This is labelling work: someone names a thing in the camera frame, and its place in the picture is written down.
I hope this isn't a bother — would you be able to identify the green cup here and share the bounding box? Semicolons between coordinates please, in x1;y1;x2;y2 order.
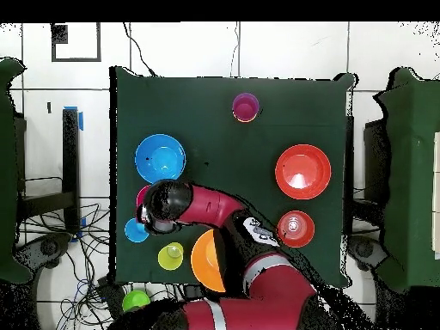
122;290;152;313

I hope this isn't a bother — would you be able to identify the translucent yellow cup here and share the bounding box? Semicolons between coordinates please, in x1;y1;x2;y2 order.
156;241;185;272

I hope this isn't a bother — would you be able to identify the large yellow bowl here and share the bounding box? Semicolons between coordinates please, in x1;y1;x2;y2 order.
190;229;227;293

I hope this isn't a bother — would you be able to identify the blue tape strip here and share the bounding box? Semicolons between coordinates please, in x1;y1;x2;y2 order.
64;105;84;132

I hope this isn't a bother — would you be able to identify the thin black floor cable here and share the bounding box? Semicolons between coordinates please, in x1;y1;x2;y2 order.
122;22;156;77

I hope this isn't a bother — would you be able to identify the dark green table cloth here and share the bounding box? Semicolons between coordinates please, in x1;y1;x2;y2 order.
108;65;357;288

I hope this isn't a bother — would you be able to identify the blue cup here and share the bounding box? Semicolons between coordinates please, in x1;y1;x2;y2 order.
124;217;150;244

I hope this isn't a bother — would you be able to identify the small orange bowl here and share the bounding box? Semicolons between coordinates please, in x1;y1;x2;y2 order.
277;210;316;248

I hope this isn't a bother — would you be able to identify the black square floor marker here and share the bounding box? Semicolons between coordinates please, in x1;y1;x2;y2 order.
51;22;102;63

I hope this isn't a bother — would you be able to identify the black table frame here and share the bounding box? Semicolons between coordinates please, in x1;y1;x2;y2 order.
13;107;82;235

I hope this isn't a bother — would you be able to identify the large shallow orange bowl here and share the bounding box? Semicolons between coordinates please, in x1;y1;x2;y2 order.
274;144;333;201

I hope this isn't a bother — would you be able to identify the large blue bowl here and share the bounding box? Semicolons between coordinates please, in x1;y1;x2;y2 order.
134;133;187;185

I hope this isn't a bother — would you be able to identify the black stand base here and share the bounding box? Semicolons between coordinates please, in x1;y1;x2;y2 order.
15;232;73;272

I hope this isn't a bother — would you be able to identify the pink bowl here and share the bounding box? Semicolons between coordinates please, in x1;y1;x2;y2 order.
136;184;152;208

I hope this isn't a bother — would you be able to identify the grey stand base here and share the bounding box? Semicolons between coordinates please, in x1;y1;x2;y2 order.
346;235;388;272

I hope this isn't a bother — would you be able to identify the neighbouring green table cloth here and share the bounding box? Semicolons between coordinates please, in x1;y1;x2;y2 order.
373;66;440;293
0;58;34;284

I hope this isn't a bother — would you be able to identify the purple cup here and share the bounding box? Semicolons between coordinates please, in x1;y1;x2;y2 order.
231;92;260;122

